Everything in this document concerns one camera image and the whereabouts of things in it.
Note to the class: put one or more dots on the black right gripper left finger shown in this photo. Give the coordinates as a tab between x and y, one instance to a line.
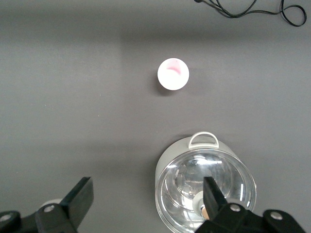
77	199

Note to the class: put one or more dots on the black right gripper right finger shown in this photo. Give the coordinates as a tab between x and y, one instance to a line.
213	201

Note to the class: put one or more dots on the pink plastic cup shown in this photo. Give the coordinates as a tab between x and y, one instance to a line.
173	77

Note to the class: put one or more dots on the glass lid with wooden knob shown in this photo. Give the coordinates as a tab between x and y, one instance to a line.
182	184

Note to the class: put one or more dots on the dark grey table mat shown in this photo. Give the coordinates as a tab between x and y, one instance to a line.
73	97

